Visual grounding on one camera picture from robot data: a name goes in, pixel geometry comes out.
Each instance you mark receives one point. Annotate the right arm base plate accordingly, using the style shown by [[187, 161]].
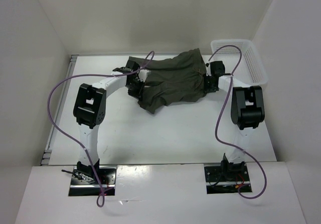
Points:
[[229, 182]]

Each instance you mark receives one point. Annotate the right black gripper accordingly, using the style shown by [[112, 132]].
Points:
[[206, 89]]

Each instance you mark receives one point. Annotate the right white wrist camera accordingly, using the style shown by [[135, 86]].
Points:
[[208, 69]]

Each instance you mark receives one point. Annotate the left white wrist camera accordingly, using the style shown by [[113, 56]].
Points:
[[143, 74]]

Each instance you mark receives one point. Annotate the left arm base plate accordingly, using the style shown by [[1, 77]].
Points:
[[83, 186]]

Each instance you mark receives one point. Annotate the white plastic basket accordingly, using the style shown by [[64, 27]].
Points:
[[242, 55]]

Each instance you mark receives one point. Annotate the olive green shorts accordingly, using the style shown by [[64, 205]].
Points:
[[178, 79]]

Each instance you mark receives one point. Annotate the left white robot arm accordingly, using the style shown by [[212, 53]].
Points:
[[90, 111]]

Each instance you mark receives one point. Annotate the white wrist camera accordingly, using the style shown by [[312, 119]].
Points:
[[143, 74], [208, 69]]

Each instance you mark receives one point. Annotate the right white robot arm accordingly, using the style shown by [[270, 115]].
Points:
[[246, 112]]

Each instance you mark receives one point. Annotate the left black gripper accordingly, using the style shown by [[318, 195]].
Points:
[[137, 94]]

